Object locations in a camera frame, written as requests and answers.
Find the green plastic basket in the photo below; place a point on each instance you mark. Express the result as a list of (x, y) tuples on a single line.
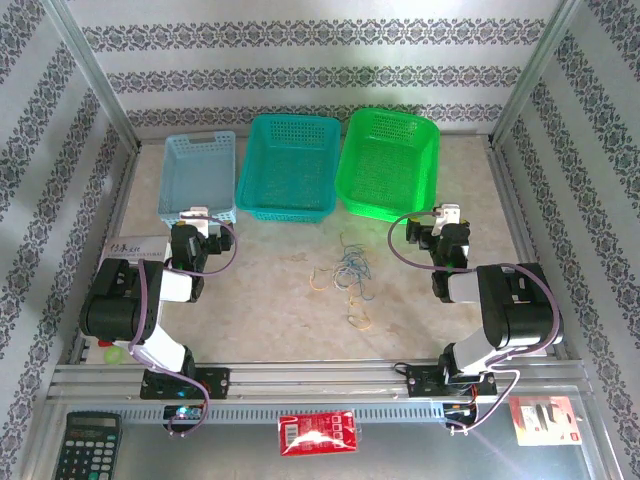
[(385, 170)]

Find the black calculator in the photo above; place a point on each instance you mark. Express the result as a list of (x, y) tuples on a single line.
[(87, 445)]

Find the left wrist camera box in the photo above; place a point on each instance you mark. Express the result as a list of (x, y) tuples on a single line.
[(197, 220)]

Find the green ball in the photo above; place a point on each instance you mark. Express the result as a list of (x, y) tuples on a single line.
[(113, 356)]

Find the red white card package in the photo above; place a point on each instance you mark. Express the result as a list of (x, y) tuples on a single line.
[(545, 420)]

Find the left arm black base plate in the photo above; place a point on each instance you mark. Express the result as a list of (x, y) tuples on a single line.
[(217, 382)]

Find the aluminium mounting rail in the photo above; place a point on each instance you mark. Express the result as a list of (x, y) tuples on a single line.
[(310, 380)]

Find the controller board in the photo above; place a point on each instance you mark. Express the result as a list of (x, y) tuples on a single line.
[(457, 410), (182, 412)]

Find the light blue plastic basket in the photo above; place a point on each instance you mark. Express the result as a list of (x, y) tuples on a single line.
[(197, 180)]

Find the teal plastic basket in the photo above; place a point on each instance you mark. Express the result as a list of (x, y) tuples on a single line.
[(285, 170)]

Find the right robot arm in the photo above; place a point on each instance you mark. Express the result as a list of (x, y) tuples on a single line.
[(520, 310)]

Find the right controller board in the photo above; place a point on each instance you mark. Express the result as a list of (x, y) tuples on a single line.
[(457, 410)]

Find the red shiny package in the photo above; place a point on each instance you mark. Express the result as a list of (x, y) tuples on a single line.
[(317, 432)]

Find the aluminium frame post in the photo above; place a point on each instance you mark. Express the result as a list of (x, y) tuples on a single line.
[(92, 75), (534, 75)]

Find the aluminium side rail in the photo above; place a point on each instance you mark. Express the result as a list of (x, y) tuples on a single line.
[(510, 200), (122, 200)]

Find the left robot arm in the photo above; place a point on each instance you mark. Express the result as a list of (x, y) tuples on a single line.
[(115, 310)]

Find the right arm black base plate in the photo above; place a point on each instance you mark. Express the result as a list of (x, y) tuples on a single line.
[(422, 382)]

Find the white book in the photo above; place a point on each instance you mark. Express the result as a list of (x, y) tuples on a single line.
[(132, 247)]

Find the left controller board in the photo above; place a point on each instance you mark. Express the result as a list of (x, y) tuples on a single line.
[(182, 412)]

